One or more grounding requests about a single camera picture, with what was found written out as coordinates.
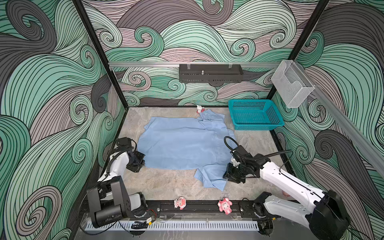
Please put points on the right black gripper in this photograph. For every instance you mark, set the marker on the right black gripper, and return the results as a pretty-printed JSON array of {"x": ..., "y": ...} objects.
[{"x": 228, "y": 175}]

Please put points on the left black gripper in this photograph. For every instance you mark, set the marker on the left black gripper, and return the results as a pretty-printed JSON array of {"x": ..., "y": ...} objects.
[{"x": 140, "y": 156}]

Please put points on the light blue long sleeve shirt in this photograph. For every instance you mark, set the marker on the light blue long sleeve shirt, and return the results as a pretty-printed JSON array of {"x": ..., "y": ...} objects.
[{"x": 189, "y": 144}]

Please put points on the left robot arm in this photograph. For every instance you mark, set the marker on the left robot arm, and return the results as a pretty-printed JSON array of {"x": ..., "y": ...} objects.
[{"x": 109, "y": 200}]

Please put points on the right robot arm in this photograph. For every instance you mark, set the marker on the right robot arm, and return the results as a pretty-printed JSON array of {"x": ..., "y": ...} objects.
[{"x": 322, "y": 212}]

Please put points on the pink pig plush toy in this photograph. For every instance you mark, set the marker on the pink pig plush toy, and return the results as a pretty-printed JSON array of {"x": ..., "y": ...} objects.
[{"x": 225, "y": 206}]

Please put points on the teal plastic basket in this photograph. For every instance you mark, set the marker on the teal plastic basket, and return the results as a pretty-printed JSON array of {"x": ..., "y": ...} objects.
[{"x": 255, "y": 115}]

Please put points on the pink white plush toy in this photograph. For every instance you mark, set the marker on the pink white plush toy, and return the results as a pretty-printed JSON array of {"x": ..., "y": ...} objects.
[{"x": 180, "y": 203}]

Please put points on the black front mounting rail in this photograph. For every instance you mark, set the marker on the black front mounting rail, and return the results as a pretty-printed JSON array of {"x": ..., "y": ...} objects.
[{"x": 198, "y": 205}]

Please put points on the white slotted cable duct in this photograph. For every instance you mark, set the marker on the white slotted cable duct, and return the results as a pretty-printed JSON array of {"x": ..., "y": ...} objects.
[{"x": 178, "y": 225}]

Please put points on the aluminium back wall rail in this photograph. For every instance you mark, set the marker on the aluminium back wall rail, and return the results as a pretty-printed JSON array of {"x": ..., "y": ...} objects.
[{"x": 152, "y": 64}]

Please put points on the aluminium wall rail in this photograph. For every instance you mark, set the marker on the aluminium wall rail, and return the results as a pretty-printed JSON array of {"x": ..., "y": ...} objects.
[
  {"x": 357, "y": 109},
  {"x": 152, "y": 64}
]

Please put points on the black perforated wall tray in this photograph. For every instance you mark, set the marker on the black perforated wall tray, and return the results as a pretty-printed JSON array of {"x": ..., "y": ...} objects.
[{"x": 214, "y": 74}]

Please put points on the clear acrylic wall box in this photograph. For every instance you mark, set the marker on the clear acrylic wall box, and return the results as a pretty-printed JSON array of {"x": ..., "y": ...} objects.
[{"x": 292, "y": 83}]

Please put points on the aluminium right wall rail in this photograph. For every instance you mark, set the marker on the aluminium right wall rail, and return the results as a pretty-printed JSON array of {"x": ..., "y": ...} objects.
[{"x": 357, "y": 109}]

